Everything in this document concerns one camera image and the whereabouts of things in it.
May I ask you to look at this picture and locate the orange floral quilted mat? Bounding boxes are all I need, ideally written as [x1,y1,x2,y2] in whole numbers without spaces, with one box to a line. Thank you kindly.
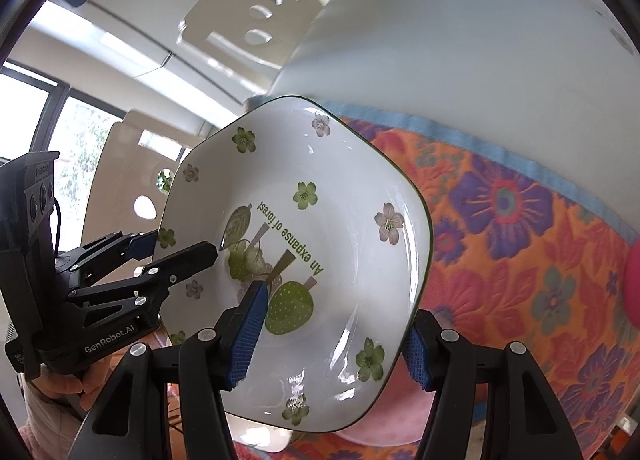
[235,103,640,460]

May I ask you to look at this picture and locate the pink cartoon bowl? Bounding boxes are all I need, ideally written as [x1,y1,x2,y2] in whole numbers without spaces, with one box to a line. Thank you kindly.
[332,367,438,447]

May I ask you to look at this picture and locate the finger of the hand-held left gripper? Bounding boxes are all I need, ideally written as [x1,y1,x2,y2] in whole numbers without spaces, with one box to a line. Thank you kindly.
[67,240,220,313]
[56,230,162,286]

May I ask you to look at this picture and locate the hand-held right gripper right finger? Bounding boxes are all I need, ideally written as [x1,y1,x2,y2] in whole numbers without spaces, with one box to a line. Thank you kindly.
[402,309,573,460]

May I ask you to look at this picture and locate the white floral hexagonal plate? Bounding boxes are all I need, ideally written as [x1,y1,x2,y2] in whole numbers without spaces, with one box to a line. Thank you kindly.
[152,95,433,433]

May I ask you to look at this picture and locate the white chair with oval holes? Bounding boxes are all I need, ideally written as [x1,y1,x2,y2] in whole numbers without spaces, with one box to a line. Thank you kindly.
[80,109,211,251]
[176,0,358,96]

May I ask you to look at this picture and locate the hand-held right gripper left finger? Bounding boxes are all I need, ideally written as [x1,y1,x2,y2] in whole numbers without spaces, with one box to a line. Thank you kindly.
[67,280,271,460]

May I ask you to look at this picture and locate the window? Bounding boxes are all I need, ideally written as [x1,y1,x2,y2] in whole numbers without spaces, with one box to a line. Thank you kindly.
[0,65,126,261]

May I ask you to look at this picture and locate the person's left hand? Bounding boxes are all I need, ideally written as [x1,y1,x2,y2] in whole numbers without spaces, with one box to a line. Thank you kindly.
[35,365,113,413]

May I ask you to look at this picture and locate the person's left forearm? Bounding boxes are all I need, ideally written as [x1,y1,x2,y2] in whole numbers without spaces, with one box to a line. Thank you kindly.
[20,390,88,460]

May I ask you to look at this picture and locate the black cable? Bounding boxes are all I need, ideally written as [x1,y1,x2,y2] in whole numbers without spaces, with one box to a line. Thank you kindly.
[50,197,65,253]

